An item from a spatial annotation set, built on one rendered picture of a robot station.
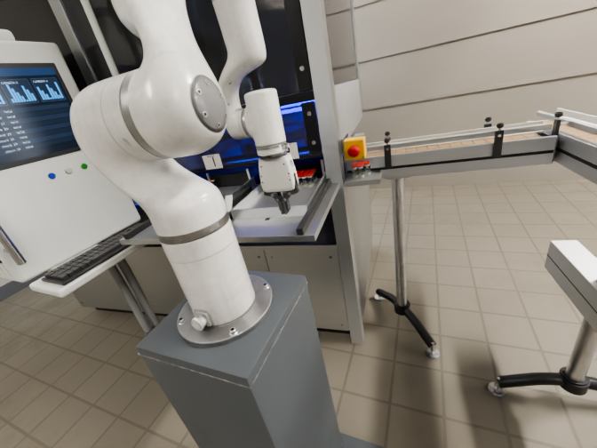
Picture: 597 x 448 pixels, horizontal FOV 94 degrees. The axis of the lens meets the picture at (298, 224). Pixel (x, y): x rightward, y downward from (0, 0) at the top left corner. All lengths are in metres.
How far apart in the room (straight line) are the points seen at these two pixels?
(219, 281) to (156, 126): 0.25
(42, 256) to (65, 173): 0.32
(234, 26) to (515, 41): 2.81
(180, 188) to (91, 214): 1.00
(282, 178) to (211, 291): 0.39
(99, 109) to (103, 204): 1.03
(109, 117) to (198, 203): 0.15
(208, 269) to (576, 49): 3.26
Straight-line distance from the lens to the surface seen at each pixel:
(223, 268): 0.49
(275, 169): 0.77
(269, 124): 0.74
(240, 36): 0.73
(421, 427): 1.39
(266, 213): 0.88
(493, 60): 3.26
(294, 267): 1.33
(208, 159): 1.26
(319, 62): 1.02
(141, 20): 0.46
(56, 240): 1.39
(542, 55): 3.33
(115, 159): 0.48
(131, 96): 0.42
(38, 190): 1.37
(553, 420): 1.52
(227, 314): 0.53
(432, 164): 1.17
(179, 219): 0.44
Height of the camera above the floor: 1.22
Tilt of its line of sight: 25 degrees down
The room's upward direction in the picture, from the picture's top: 12 degrees counter-clockwise
